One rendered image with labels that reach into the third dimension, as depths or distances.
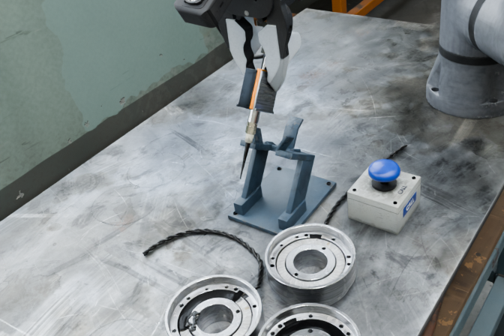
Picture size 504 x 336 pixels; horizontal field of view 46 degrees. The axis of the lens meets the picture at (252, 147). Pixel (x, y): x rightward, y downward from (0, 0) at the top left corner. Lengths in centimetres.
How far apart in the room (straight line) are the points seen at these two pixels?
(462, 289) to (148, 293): 54
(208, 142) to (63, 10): 146
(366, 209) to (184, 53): 216
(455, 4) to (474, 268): 45
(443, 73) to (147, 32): 183
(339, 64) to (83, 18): 144
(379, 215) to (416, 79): 41
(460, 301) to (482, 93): 34
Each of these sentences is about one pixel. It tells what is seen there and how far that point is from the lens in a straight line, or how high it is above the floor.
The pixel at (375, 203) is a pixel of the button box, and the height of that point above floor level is 84.
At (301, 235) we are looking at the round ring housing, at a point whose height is 83.
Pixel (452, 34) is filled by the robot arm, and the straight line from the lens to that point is 97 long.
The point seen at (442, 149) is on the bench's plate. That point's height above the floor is 80.
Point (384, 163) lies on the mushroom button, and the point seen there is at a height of 87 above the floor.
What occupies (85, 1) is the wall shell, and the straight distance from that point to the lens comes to 242.
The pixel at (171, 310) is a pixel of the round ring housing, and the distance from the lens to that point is 67.
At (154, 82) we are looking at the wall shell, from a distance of 273.
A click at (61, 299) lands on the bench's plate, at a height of 80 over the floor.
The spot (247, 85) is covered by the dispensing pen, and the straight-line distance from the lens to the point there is 70.
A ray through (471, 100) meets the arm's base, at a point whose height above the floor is 83.
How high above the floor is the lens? 133
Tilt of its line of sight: 34 degrees down
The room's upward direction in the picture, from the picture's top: 9 degrees counter-clockwise
